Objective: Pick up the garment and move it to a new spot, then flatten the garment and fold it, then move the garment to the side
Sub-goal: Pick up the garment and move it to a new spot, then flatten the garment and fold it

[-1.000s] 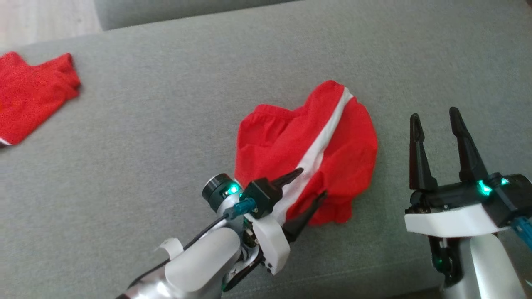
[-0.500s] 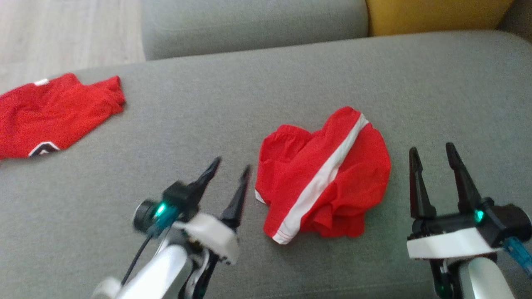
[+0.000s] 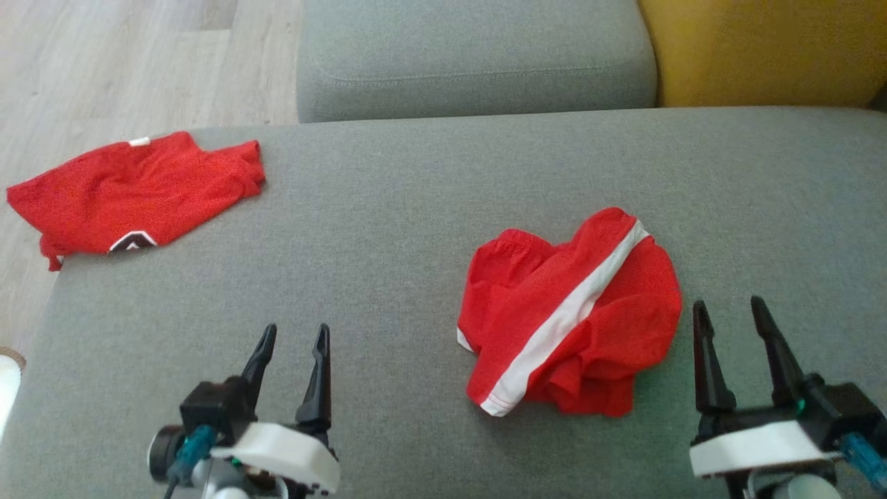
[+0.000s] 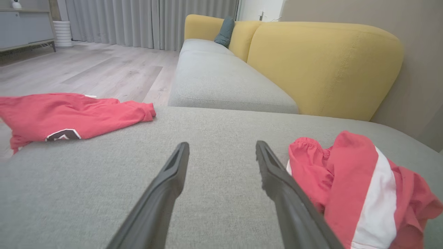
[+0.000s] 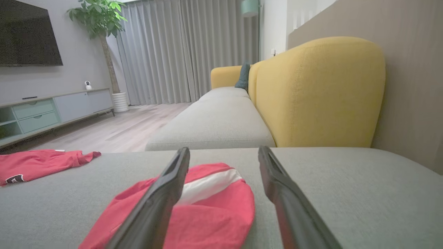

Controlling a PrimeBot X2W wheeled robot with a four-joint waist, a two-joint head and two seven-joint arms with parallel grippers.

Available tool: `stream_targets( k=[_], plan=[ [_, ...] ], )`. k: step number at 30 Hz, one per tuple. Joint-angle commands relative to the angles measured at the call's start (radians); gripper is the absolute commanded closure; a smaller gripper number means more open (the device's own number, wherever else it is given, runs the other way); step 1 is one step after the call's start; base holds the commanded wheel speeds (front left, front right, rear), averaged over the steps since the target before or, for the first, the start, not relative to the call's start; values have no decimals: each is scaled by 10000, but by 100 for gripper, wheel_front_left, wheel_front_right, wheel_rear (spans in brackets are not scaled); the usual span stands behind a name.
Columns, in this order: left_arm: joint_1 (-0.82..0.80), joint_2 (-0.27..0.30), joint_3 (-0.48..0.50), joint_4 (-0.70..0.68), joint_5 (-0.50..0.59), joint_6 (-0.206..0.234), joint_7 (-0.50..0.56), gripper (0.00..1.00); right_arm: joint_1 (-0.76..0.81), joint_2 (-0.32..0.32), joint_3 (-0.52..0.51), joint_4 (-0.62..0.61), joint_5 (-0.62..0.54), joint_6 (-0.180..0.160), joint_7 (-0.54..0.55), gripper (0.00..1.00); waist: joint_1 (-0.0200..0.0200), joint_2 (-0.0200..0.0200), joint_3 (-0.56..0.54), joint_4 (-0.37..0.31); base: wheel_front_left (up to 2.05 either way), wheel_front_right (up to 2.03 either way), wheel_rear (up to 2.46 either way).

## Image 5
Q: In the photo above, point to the black flat television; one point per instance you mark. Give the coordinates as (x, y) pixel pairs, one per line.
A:
(26, 33)

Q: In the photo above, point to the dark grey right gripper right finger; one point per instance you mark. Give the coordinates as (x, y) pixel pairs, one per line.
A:
(294, 221)

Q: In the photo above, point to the mint lamp shade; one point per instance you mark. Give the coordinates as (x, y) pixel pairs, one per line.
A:
(250, 7)

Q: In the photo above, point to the white ribbed plant pot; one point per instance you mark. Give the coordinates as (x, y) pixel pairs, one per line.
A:
(120, 102)

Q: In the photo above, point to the grey pleated curtain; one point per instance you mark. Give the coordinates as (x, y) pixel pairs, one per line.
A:
(187, 52)

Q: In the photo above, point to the black remote control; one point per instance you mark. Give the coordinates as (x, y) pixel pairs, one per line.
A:
(29, 98)

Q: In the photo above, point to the teal throw pillow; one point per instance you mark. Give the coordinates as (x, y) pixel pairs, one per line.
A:
(243, 77)

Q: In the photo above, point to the red shorts with white band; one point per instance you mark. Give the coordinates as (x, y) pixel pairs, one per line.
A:
(214, 218)

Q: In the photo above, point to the grey sofa seat cushion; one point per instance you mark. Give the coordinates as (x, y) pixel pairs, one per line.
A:
(218, 121)

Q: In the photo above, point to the red jersey with black number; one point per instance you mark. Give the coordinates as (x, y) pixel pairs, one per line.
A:
(34, 166)

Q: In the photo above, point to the narrow yellow sofa backrest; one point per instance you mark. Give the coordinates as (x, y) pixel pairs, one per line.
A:
(253, 83)

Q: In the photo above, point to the white security camera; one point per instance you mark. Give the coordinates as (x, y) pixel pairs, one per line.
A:
(88, 85)

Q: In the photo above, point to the large yellow sofa backrest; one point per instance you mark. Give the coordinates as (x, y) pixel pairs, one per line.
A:
(322, 93)

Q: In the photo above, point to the grey and mint TV cabinet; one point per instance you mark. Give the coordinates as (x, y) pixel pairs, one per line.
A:
(69, 107)

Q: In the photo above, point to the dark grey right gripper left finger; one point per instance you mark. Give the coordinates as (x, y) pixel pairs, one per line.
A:
(155, 214)

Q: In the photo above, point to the green potted tree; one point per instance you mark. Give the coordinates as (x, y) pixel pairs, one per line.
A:
(100, 19)

